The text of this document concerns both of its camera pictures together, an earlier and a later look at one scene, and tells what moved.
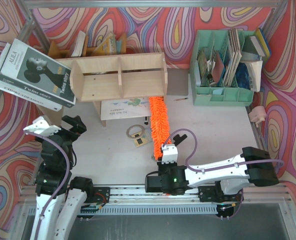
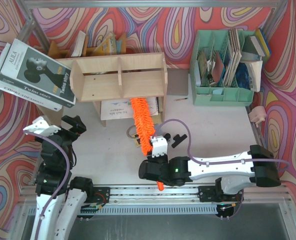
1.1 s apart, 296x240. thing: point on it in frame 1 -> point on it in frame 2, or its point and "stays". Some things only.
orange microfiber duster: [159, 125] -> [144, 127]
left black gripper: [69, 128] stays
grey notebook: [177, 81] stays
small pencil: [181, 99] stays
